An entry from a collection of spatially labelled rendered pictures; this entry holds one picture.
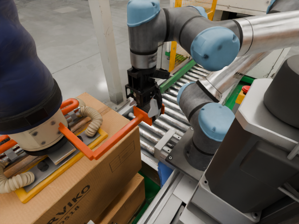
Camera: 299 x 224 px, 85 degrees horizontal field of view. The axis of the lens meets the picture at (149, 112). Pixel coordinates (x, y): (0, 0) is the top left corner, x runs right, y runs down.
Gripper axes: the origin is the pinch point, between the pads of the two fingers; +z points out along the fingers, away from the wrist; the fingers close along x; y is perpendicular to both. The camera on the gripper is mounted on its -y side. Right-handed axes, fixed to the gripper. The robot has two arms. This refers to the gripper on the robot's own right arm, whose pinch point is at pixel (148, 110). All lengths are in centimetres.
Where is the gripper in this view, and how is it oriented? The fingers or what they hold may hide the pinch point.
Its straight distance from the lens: 61.8
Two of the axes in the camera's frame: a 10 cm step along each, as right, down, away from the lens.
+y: -6.4, 5.4, -5.5
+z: -0.1, 7.1, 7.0
